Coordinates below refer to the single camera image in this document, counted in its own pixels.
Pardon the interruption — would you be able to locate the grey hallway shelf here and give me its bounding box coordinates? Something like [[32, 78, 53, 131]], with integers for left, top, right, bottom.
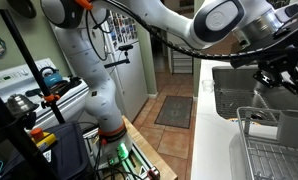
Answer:
[[170, 46, 194, 75]]

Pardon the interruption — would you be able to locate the black corrugated cable conduit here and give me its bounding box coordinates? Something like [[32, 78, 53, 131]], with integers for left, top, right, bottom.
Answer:
[[103, 0, 298, 63]]

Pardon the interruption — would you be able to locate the grey utensil holder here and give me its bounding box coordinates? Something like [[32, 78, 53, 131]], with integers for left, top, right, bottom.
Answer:
[[276, 109, 298, 150]]

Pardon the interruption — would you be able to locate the thin black stand pole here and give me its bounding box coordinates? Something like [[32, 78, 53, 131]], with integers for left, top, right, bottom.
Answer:
[[0, 8, 67, 125]]

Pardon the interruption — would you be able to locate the white refrigerator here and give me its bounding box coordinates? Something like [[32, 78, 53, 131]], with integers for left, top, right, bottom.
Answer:
[[102, 9, 150, 124]]

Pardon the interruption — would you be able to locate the patterned floor rug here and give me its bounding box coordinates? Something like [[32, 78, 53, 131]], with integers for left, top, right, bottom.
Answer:
[[154, 95, 194, 130]]

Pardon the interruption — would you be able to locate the black stove pan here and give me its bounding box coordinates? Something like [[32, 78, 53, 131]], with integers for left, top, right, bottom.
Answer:
[[24, 75, 84, 98]]

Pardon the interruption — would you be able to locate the black wall pan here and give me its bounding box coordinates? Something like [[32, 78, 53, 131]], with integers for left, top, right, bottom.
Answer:
[[6, 0, 38, 20]]

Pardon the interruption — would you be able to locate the white drain tray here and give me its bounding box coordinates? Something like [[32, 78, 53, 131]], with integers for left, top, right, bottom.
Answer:
[[228, 132, 254, 180]]

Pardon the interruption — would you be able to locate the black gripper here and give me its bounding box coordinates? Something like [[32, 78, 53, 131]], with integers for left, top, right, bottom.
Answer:
[[253, 45, 298, 96]]

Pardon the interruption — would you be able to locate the white kitchen stove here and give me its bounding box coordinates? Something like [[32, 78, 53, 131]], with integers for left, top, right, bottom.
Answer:
[[0, 57, 91, 134]]

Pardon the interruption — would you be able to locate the black controller box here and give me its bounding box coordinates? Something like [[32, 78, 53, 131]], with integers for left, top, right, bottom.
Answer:
[[0, 121, 91, 180]]

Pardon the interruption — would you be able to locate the large cardboard box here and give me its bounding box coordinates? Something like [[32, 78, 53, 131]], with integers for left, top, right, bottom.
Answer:
[[200, 33, 243, 57]]

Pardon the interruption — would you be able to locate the clear plastic cup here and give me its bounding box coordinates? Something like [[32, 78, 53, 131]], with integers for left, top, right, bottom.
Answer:
[[202, 79, 216, 94]]

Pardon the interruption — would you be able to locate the orange pole clamp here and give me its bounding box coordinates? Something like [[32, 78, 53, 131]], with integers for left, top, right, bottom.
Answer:
[[40, 93, 62, 109]]

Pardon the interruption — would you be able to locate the metal wire dish rack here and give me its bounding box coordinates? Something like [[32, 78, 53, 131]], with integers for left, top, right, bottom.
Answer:
[[236, 106, 298, 180]]

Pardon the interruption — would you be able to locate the stainless steel sink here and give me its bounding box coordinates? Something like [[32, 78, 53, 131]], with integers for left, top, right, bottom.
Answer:
[[211, 65, 298, 123]]

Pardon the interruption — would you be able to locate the silver dome kettle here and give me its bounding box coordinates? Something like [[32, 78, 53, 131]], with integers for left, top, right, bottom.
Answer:
[[5, 93, 40, 118]]

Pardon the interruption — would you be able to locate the black camera on mount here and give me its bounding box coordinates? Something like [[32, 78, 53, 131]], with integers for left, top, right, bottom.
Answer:
[[103, 43, 134, 70]]

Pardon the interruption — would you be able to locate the red yellow emergency stop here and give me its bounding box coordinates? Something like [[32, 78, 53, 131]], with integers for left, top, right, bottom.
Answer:
[[29, 127, 58, 152]]

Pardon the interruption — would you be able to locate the thick black stand pole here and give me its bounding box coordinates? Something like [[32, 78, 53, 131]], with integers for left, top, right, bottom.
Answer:
[[0, 82, 58, 180]]

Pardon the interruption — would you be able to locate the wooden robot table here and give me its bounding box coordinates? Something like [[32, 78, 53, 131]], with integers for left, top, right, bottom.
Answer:
[[121, 114, 179, 180]]

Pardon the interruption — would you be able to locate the blue teapot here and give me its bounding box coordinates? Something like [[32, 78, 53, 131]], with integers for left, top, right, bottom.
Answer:
[[38, 66, 65, 89]]

